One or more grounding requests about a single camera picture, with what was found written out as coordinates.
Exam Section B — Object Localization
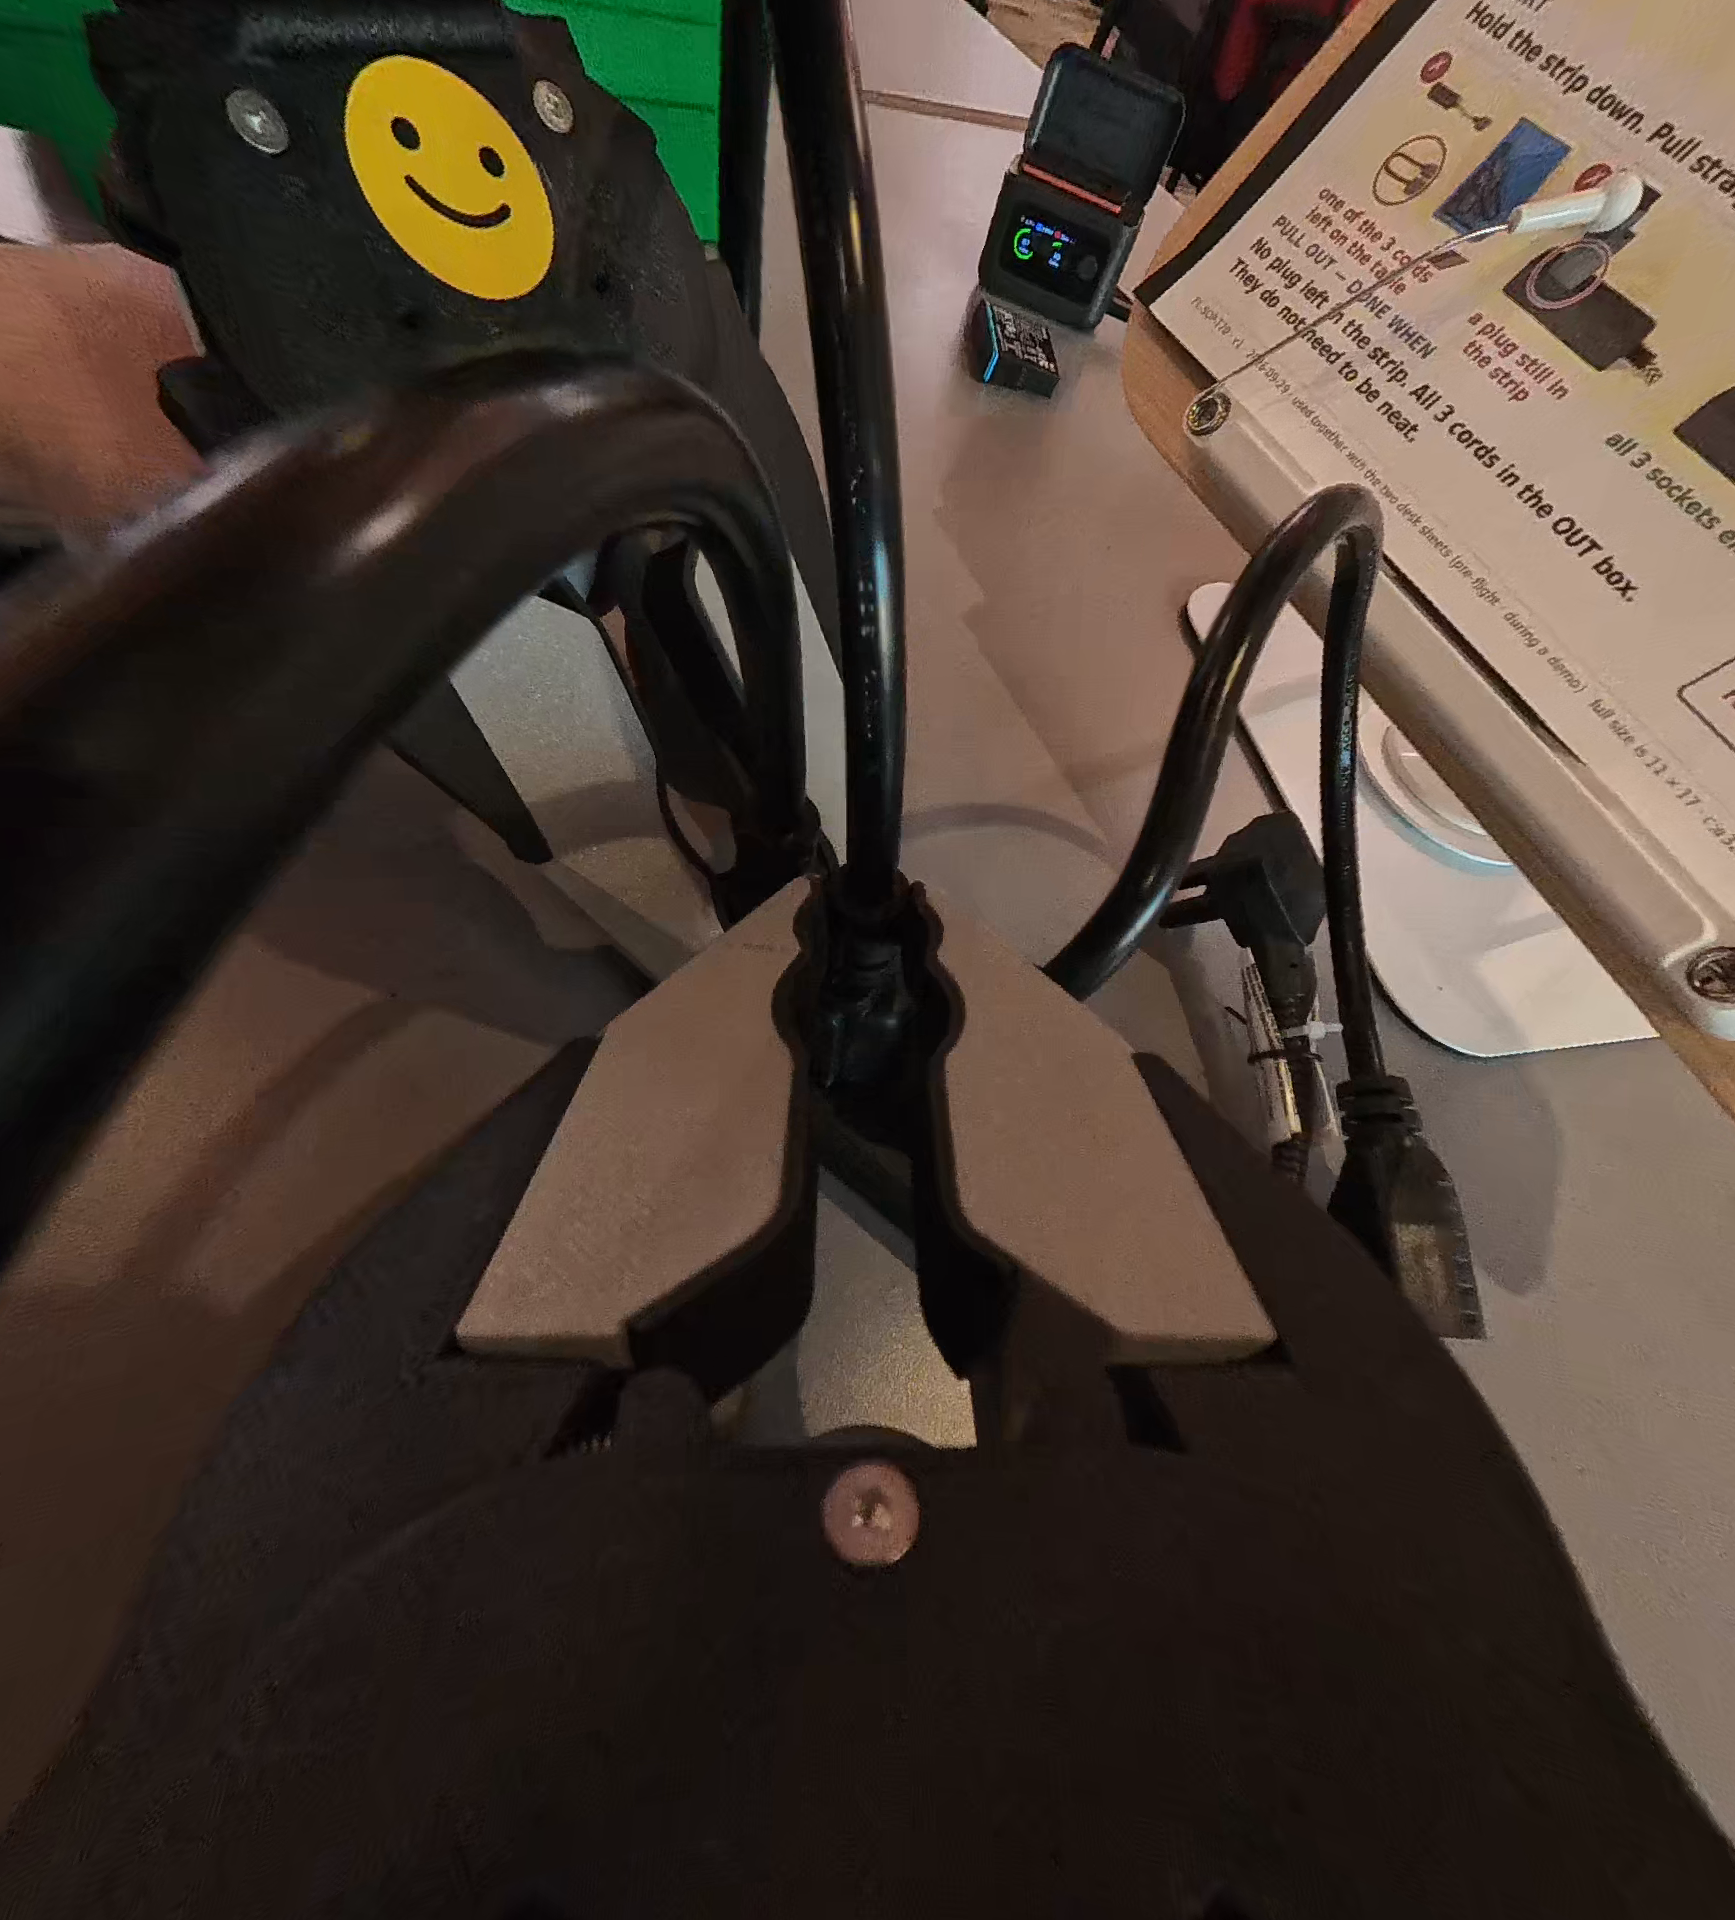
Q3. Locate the thin black power cord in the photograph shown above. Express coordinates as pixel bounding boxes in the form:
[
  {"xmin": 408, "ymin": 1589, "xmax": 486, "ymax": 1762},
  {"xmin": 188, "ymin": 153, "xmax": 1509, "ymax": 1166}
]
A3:
[{"xmin": 718, "ymin": 0, "xmax": 782, "ymax": 265}]

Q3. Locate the person's left hand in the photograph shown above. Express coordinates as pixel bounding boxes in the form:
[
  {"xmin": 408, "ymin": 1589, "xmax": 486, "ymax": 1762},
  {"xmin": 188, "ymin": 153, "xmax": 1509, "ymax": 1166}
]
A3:
[{"xmin": 0, "ymin": 237, "xmax": 212, "ymax": 532}]

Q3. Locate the small black battery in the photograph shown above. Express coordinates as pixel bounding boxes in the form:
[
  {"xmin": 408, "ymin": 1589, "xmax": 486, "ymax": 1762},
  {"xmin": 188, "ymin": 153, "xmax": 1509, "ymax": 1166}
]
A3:
[{"xmin": 964, "ymin": 293, "xmax": 1069, "ymax": 395}]

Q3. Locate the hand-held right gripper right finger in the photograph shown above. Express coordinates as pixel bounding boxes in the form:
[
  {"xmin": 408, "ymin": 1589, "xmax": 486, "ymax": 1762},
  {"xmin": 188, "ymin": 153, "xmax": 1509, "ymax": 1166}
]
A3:
[{"xmin": 909, "ymin": 885, "xmax": 1280, "ymax": 1378}]

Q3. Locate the green plastic crate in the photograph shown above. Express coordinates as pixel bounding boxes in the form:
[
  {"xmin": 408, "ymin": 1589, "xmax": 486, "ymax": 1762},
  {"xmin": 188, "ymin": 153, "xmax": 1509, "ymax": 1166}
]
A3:
[{"xmin": 0, "ymin": 0, "xmax": 749, "ymax": 249}]

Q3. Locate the black charging case with display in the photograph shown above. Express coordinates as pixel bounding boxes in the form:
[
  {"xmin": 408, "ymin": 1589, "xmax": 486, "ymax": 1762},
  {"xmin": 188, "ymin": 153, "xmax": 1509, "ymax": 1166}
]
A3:
[{"xmin": 980, "ymin": 41, "xmax": 1188, "ymax": 337}]

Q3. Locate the red and black bag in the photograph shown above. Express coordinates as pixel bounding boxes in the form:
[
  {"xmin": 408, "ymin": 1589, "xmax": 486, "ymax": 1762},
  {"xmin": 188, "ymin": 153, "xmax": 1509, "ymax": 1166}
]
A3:
[{"xmin": 1091, "ymin": 0, "xmax": 1351, "ymax": 197}]

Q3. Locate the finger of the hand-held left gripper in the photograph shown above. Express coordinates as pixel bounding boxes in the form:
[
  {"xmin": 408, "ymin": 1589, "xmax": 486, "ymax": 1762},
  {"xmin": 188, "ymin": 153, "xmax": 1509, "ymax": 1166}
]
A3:
[{"xmin": 395, "ymin": 575, "xmax": 731, "ymax": 965}]

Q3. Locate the black angled power plug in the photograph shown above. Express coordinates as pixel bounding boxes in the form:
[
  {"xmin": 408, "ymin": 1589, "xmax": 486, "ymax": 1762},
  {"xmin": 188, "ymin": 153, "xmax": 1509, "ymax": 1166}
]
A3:
[{"xmin": 1189, "ymin": 810, "xmax": 1334, "ymax": 1187}]

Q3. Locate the black looped power cord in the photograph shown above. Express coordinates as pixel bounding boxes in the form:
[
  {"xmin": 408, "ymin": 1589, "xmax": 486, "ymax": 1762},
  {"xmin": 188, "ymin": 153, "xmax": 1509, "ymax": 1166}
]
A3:
[{"xmin": 1046, "ymin": 483, "xmax": 1488, "ymax": 1339}]

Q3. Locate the black power plug with cord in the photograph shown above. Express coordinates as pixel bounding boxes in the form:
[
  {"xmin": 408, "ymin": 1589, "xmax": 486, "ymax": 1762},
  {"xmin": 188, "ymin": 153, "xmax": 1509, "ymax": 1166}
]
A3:
[{"xmin": 764, "ymin": 0, "xmax": 946, "ymax": 1091}]

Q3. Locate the large instruction sheet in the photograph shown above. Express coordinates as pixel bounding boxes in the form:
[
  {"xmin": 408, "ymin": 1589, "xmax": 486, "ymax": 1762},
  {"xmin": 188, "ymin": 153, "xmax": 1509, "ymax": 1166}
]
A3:
[{"xmin": 1138, "ymin": 0, "xmax": 1735, "ymax": 1041}]

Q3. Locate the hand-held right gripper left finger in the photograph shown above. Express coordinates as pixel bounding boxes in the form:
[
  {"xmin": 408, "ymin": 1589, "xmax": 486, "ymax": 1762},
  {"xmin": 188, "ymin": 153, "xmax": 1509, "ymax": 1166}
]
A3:
[{"xmin": 451, "ymin": 874, "xmax": 828, "ymax": 1397}]

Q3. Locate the white stand base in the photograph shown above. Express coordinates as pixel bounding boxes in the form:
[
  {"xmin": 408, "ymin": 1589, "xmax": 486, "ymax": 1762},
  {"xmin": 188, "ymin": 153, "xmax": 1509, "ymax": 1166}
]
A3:
[{"xmin": 1185, "ymin": 582, "xmax": 1660, "ymax": 1062}]

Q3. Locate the thick black power cord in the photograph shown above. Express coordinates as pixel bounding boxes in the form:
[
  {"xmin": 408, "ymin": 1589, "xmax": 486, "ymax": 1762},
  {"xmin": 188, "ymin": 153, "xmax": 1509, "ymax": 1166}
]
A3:
[{"xmin": 0, "ymin": 358, "xmax": 828, "ymax": 1420}]

